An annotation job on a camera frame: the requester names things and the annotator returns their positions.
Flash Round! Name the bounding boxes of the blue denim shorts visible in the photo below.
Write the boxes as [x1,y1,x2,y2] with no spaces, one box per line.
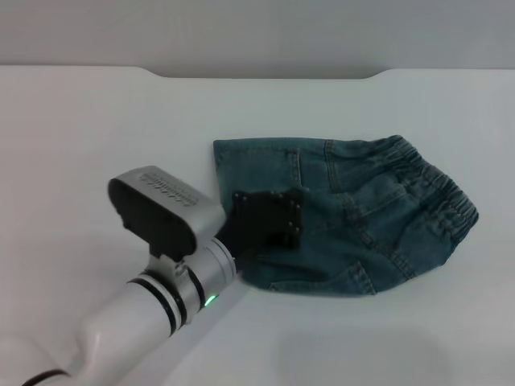
[212,135,480,298]

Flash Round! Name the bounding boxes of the black arm base cable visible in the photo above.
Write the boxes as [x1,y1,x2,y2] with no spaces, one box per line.
[22,369,69,386]

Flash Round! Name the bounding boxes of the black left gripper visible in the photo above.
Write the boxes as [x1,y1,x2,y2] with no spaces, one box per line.
[216,187,306,269]

